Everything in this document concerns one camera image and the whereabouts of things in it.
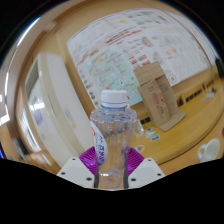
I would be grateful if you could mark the brown cardboard box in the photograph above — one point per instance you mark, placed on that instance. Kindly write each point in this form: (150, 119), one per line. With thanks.
(158, 96)

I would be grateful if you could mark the white ceramic mug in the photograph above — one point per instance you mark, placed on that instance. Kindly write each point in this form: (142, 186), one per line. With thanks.
(210, 150)

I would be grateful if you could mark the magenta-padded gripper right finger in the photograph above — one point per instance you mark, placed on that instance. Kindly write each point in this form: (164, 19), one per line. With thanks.
(146, 170)

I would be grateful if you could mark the small printed card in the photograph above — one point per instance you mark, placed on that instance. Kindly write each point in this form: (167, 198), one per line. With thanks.
(155, 137)
(140, 148)
(149, 129)

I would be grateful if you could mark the white standing air conditioner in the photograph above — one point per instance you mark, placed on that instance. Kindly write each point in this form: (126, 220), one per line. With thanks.
(60, 113)

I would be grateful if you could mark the clear plastic water bottle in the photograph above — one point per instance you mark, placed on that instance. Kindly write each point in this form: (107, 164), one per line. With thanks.
(113, 133)

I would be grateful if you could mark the large wall poster with map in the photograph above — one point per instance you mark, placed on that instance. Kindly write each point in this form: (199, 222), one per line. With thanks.
(133, 50)

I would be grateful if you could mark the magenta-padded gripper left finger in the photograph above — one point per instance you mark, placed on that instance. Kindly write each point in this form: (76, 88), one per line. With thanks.
(75, 170)

